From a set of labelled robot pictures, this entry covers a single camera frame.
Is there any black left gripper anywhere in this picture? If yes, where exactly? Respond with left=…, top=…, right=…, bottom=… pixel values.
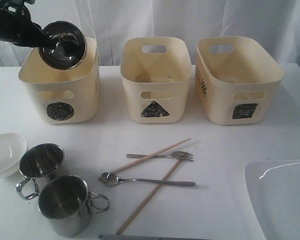
left=0, top=0, right=58, bottom=50

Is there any small steel bowl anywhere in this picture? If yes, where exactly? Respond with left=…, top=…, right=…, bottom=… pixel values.
left=38, top=20, right=87, bottom=70

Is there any white ceramic bowl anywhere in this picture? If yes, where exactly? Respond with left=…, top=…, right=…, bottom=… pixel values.
left=0, top=132, right=28, bottom=179

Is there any steel mug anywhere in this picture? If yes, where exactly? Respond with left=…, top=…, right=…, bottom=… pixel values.
left=38, top=175, right=110, bottom=238
left=15, top=143, right=70, bottom=201

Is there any wooden chopstick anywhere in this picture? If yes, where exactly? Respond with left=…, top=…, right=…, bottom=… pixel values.
left=110, top=138, right=191, bottom=174
left=116, top=160, right=182, bottom=235

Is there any steel spoon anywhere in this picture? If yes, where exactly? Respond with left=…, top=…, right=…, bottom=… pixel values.
left=98, top=172, right=196, bottom=187

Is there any steel mug front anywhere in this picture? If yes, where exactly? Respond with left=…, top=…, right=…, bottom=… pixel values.
left=38, top=175, right=110, bottom=238

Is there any cream bin with circle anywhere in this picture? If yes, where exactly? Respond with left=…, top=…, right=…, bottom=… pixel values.
left=18, top=37, right=100, bottom=125

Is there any white backdrop curtain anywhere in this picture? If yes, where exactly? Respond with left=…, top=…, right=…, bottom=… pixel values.
left=0, top=0, right=300, bottom=77

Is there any cream bin with triangle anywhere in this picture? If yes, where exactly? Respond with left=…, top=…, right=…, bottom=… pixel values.
left=120, top=36, right=193, bottom=124

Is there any steel fork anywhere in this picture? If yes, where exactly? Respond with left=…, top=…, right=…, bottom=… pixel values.
left=126, top=151, right=194, bottom=162

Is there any cream bin with square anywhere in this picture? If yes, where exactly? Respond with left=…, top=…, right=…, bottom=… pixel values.
left=194, top=36, right=284, bottom=125

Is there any white square plate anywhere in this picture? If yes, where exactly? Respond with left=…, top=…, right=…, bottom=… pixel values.
left=244, top=160, right=300, bottom=240

